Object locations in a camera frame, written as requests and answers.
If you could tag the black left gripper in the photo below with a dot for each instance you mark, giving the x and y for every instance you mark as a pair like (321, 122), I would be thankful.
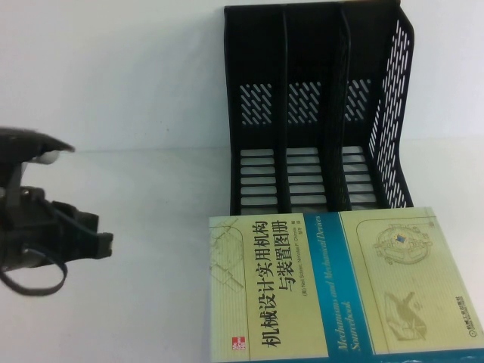
(34, 227)

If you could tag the yellow teal mechanical design book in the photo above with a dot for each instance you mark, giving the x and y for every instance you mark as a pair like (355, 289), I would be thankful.
(264, 287)

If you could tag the black plastic book stand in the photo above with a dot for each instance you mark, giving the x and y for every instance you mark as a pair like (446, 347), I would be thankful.
(281, 113)

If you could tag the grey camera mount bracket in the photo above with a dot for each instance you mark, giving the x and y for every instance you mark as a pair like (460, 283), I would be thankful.
(16, 185)

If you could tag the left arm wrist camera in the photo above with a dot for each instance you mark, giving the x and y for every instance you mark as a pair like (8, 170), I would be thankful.
(30, 141)

